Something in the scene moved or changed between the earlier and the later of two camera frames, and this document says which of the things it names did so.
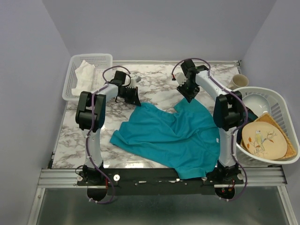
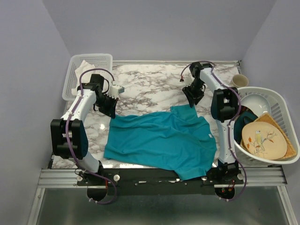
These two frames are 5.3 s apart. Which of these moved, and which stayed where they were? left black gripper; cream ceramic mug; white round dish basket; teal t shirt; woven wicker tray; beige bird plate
Moved: left black gripper; teal t shirt
Stayed: beige bird plate; woven wicker tray; white round dish basket; cream ceramic mug
